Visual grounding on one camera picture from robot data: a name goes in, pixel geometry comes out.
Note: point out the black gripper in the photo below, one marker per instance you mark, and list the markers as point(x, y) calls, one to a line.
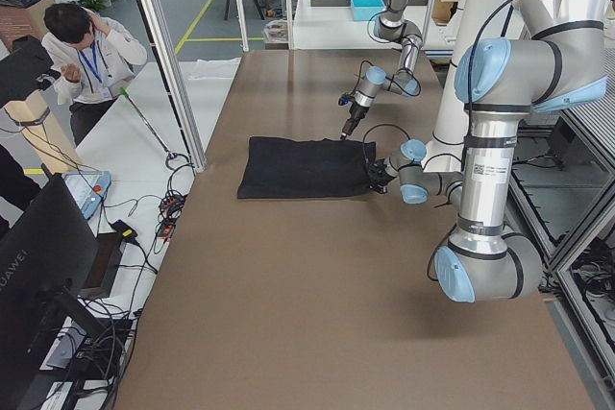
point(355, 115)
point(381, 171)

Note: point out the black printed t-shirt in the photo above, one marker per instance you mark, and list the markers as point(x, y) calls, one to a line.
point(280, 168)

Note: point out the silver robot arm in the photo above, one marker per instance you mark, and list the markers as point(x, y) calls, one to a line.
point(389, 26)
point(499, 81)

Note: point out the blue plastic bin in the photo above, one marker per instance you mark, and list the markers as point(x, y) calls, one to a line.
point(364, 10)

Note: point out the red grey power strip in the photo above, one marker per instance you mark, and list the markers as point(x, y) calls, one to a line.
point(170, 210)

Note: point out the seated person in hoodie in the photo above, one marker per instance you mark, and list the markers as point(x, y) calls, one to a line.
point(95, 56)

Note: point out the blue teach pendant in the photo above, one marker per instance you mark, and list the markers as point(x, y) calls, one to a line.
point(88, 189)

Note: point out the cardboard box stand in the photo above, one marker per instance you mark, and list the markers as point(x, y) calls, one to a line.
point(25, 73)

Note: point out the black Huawei monitor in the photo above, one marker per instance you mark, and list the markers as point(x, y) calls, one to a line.
point(45, 260)

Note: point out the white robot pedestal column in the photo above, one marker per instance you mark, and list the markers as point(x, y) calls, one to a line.
point(444, 151)

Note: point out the aluminium frame post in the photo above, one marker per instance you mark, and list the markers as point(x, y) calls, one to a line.
point(173, 82)

